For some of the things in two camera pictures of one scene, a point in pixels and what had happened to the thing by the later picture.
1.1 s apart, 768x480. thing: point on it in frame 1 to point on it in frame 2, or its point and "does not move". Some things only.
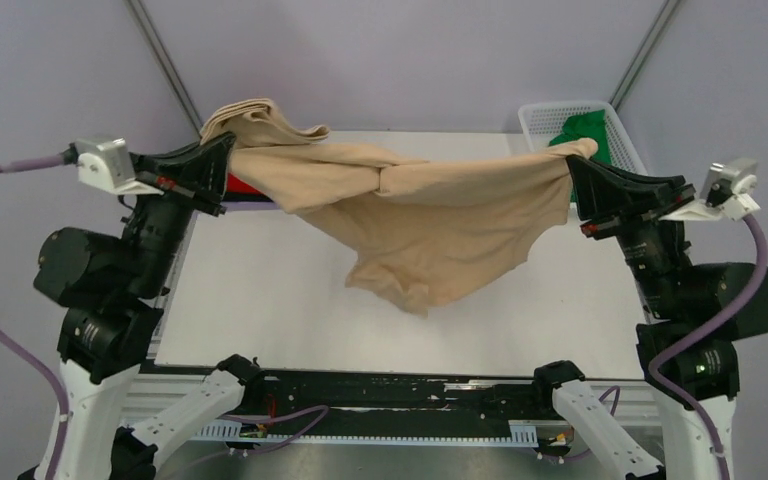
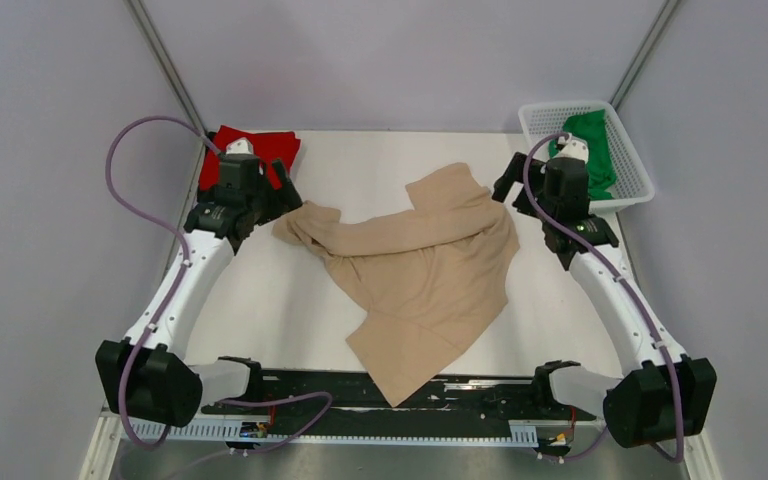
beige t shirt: (422, 232) to (432, 274)
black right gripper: (605, 193) to (514, 173)
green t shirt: (590, 125) does not move
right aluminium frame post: (664, 17) does not move
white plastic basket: (542, 122) does not move
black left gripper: (204, 164) to (286, 200)
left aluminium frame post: (165, 63) does not move
